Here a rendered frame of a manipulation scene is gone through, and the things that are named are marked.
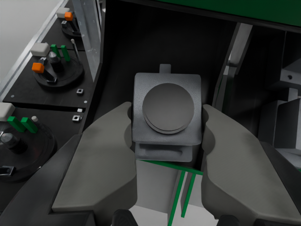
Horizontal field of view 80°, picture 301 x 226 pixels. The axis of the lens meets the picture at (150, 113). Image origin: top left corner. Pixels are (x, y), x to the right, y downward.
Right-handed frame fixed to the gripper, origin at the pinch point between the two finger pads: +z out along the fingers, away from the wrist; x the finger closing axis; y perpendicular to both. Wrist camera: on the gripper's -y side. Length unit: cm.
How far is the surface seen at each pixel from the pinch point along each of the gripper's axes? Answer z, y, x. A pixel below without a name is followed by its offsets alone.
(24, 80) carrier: 38, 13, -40
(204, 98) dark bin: 8.0, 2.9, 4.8
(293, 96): 7.5, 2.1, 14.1
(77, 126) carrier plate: 26.4, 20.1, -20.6
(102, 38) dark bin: 8.5, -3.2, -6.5
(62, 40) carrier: 58, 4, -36
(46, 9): 98, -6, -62
